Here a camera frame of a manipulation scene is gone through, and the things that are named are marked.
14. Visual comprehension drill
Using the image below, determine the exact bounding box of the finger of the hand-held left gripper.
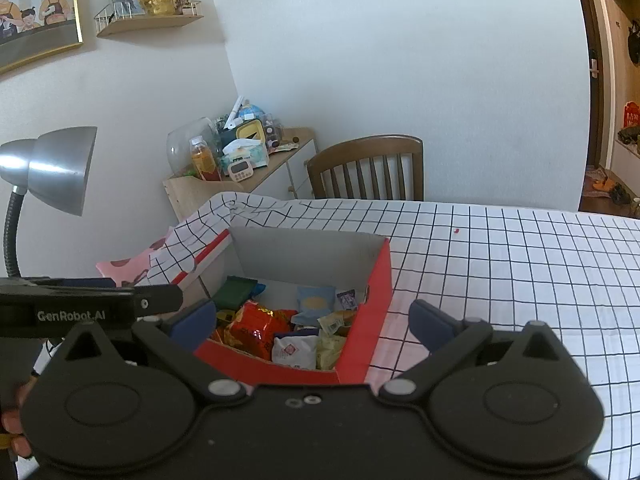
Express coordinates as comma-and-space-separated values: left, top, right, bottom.
0, 275, 137, 291
134, 284, 185, 319

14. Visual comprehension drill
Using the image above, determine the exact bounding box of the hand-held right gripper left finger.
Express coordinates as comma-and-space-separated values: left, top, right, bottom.
42, 297, 249, 404

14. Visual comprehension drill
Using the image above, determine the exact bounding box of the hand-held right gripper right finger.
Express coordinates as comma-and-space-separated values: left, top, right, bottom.
380, 299, 592, 404

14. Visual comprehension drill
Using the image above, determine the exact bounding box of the green snack packet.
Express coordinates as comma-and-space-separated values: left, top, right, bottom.
215, 276, 259, 310

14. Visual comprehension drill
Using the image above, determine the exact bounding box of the red cardboard box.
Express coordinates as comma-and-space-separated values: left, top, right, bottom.
172, 226, 393, 386

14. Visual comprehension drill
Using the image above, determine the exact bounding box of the red puffed snack bag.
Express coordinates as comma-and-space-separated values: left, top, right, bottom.
222, 300, 299, 361

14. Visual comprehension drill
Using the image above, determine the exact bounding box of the clear mixed snack packet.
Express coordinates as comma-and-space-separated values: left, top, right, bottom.
317, 310, 359, 336

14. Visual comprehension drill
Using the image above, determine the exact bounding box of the pale yellow snack packet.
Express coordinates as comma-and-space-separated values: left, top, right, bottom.
316, 332, 349, 371

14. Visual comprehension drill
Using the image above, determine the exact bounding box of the white printed packet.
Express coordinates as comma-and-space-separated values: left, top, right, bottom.
271, 332, 320, 370

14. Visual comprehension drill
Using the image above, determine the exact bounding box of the light blue packet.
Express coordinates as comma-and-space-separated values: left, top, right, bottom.
291, 285, 337, 328

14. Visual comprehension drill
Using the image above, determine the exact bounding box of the person's left hand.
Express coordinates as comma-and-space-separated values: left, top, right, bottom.
0, 380, 36, 460

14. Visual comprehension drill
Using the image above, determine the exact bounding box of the pink spotted cloth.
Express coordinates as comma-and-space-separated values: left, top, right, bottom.
95, 227, 176, 286

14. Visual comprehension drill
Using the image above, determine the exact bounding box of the checked tablecloth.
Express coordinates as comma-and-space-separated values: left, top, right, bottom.
147, 191, 640, 480

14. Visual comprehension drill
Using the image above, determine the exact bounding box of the silver desk lamp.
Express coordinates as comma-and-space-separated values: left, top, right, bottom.
0, 126, 99, 281

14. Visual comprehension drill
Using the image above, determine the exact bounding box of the orange drink bottle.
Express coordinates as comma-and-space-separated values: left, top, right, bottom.
189, 135, 223, 182

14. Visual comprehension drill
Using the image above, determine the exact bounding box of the white kitchen timer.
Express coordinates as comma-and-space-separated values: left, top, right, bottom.
227, 157, 255, 182

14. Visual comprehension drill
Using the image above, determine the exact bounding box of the tissue pack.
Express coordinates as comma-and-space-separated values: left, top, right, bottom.
221, 138, 271, 171

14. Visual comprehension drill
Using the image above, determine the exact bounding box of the brown wooden chair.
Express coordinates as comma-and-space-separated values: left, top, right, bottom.
306, 134, 425, 202

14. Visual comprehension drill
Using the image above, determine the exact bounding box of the yellow storage box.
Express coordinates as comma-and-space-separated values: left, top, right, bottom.
235, 121, 267, 144

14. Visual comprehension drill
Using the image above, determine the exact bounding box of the white tube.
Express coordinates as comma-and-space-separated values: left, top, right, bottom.
224, 94, 247, 131

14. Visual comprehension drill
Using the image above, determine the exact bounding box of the clear organizer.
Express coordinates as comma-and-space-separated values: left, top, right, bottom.
260, 112, 286, 154

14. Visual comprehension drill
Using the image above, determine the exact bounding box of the wooden sideboard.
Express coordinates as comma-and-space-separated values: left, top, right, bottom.
162, 126, 321, 226

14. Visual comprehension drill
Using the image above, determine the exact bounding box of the wooden door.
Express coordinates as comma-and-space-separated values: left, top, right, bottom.
570, 0, 609, 213

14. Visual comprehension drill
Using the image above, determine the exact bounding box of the wooden wall shelf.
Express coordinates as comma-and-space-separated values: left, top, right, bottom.
95, 12, 205, 39

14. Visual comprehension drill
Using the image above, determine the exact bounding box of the wall poster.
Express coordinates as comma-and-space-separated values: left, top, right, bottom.
0, 0, 85, 75

